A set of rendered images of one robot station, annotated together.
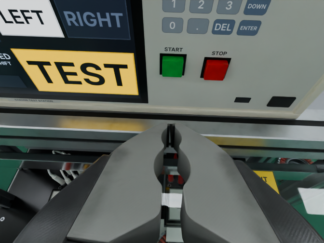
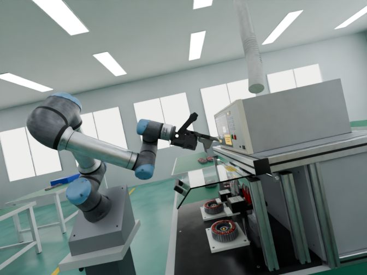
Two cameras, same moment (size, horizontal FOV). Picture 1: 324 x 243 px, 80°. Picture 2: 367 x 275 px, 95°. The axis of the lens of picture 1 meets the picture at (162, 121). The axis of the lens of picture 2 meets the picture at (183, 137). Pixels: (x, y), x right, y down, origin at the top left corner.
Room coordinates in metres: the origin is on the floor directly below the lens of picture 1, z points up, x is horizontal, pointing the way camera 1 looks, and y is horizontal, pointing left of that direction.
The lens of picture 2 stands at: (-0.09, -0.75, 1.23)
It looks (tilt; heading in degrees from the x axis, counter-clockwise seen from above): 0 degrees down; 88
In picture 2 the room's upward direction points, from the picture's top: 12 degrees counter-clockwise
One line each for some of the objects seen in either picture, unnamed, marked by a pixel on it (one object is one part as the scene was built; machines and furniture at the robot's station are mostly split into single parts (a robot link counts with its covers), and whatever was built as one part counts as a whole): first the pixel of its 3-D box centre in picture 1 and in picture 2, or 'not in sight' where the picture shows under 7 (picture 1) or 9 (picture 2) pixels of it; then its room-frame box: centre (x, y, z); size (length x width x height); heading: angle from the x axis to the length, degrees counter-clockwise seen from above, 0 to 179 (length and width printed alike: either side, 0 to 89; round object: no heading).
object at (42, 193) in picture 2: not in sight; (71, 198); (-2.81, 3.19, 0.38); 1.90 x 0.90 x 0.75; 89
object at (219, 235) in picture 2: not in sight; (224, 230); (0.01, -0.04, 0.80); 0.11 x 0.11 x 0.04
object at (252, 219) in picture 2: not in sight; (257, 223); (0.16, -0.05, 0.80); 0.07 x 0.05 x 0.06; 89
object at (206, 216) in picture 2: not in sight; (214, 210); (0.02, 0.20, 0.78); 0.15 x 0.15 x 0.01; 89
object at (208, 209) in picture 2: not in sight; (213, 206); (0.02, 0.20, 0.80); 0.11 x 0.11 x 0.04
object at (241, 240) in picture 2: not in sight; (225, 235); (0.01, -0.04, 0.78); 0.15 x 0.15 x 0.01; 89
